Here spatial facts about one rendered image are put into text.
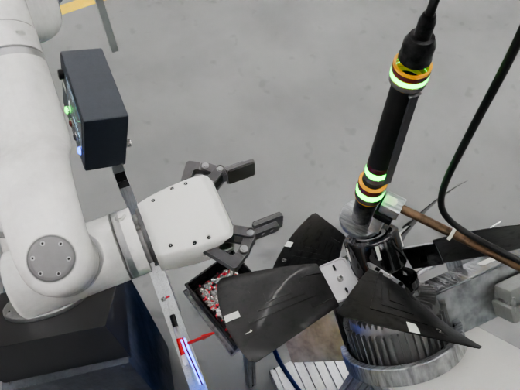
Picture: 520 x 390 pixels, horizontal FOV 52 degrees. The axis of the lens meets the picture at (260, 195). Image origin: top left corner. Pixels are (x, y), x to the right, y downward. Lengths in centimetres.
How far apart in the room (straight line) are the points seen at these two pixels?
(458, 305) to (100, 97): 97
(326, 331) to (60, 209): 82
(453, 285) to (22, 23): 97
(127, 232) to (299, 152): 219
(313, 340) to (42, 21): 87
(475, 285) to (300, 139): 172
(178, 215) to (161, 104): 238
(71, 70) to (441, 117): 212
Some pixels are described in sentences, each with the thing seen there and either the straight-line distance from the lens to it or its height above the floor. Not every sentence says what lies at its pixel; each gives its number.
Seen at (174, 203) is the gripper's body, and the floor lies 168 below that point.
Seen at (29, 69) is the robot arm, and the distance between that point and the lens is 70.
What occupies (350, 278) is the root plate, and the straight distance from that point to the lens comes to 115.
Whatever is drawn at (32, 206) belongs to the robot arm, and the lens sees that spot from 57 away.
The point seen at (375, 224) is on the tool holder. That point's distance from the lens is 87.
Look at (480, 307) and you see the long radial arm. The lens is 130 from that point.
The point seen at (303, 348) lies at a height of 97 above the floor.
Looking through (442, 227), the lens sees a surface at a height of 154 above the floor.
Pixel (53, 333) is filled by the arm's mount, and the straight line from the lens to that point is 119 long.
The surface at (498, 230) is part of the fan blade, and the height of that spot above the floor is 136.
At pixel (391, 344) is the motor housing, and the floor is 117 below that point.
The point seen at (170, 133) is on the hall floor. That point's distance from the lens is 287.
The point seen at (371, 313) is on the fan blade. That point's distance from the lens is 87.
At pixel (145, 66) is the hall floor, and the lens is 322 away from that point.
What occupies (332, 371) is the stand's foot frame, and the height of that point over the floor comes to 8.
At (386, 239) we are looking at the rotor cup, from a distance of 111.
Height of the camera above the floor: 223
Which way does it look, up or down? 59 degrees down
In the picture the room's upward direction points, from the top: straight up
